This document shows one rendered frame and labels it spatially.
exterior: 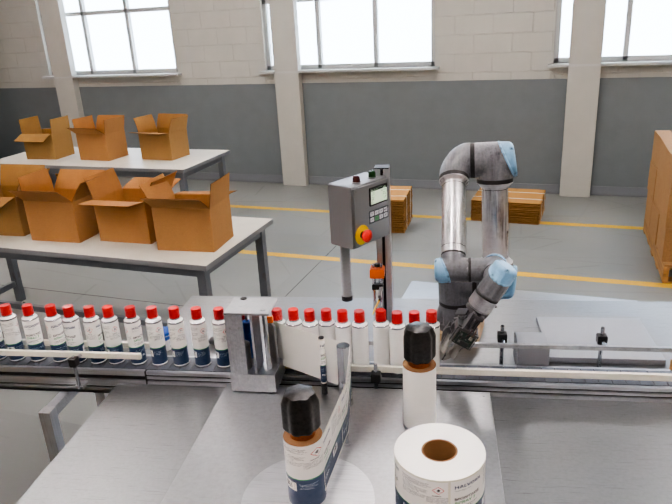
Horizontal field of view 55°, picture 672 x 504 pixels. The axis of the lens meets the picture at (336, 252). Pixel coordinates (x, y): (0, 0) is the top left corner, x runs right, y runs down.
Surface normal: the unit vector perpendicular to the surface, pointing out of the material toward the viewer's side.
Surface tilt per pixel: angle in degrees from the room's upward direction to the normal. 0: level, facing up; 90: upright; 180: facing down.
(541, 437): 0
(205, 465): 0
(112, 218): 91
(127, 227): 91
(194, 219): 90
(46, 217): 90
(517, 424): 0
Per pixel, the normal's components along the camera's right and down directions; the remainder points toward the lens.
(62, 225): -0.29, 0.35
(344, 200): -0.69, 0.29
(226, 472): -0.05, -0.94
